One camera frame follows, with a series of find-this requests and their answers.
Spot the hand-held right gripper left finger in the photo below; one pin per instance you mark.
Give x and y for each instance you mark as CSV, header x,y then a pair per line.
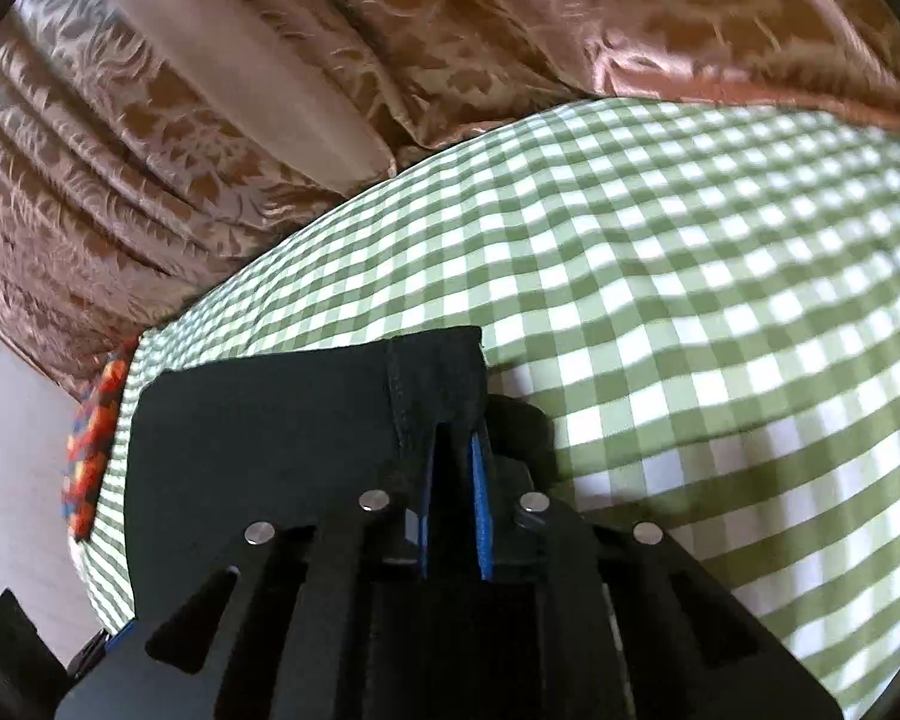
x,y
422,549

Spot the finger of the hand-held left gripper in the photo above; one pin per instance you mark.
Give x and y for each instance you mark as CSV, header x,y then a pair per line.
x,y
97,652

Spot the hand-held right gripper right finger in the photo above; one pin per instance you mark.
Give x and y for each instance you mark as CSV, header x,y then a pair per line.
x,y
482,511

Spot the black pants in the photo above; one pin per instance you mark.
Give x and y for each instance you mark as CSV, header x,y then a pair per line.
x,y
270,435

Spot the red orange patterned cloth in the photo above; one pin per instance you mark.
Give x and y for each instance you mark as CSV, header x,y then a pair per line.
x,y
94,450

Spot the green checked bedsheet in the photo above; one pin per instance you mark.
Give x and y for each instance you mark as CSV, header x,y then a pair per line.
x,y
682,315

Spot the brown floral curtain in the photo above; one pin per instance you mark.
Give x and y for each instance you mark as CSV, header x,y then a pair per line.
x,y
420,30

